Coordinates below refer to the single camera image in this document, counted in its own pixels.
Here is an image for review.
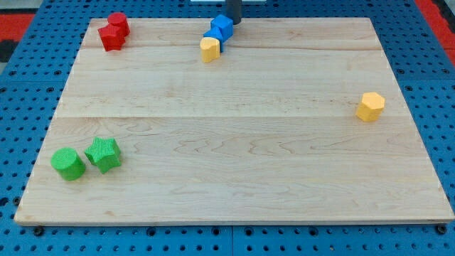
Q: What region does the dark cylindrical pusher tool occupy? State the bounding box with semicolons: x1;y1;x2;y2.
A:
225;0;242;25

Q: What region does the yellow hexagon block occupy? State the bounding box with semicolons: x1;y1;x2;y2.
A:
355;92;385;122

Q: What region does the wooden board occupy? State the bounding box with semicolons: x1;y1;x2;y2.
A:
15;18;454;226

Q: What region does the blue cube block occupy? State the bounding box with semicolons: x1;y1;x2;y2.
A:
210;14;234;41

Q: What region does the blue triangle block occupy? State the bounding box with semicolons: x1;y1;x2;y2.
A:
203;26;225;53

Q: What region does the yellow heart block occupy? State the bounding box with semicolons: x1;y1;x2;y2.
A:
200;37;220;63

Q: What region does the red cylinder block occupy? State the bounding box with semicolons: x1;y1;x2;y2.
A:
107;12;130;37

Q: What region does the red star block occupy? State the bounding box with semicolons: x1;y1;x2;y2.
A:
97;24;125;51

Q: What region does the green star block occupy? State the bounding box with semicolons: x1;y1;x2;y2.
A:
84;137;122;174

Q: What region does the green cylinder block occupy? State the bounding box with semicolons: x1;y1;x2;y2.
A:
50;147;86;181

